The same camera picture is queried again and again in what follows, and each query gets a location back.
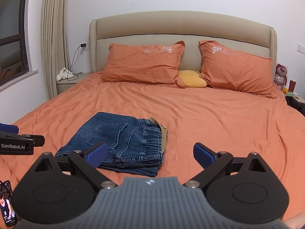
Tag blue denim jeans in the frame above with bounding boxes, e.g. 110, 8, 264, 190
55, 112, 168, 177

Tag person right hand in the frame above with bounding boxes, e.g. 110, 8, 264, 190
284, 212, 305, 229

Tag orange bed sheet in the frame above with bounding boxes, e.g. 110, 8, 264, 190
1, 73, 304, 219

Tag beige left nightstand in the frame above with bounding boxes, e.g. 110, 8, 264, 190
56, 73, 90, 94

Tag smartphone with lit screen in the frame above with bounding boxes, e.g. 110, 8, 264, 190
1, 180, 18, 227

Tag white cloth on nightstand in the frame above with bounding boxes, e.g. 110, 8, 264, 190
56, 67, 75, 82

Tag dark framed window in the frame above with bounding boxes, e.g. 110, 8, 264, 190
0, 0, 30, 86

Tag dark clothes pile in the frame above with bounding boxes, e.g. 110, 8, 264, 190
285, 96, 305, 116

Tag yellow small pillow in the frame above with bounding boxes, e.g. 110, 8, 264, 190
179, 70, 207, 88

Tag right orange pillow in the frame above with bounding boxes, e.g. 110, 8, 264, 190
198, 40, 275, 99

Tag orange pillow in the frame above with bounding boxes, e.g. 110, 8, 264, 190
102, 41, 185, 88
198, 40, 275, 99

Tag pink plush toy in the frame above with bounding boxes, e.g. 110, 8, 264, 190
274, 64, 287, 90

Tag red cylindrical cup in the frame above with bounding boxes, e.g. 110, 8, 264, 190
288, 80, 296, 93

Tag left orange pillow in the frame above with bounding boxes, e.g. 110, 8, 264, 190
102, 41, 185, 88

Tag beige curtain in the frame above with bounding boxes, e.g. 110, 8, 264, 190
41, 0, 69, 99

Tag beige upholstered headboard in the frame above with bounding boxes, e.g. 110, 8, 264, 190
89, 11, 277, 72

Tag black charger cable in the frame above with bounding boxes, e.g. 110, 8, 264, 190
66, 43, 87, 81

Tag white wall socket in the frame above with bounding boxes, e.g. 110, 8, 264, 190
297, 44, 305, 54

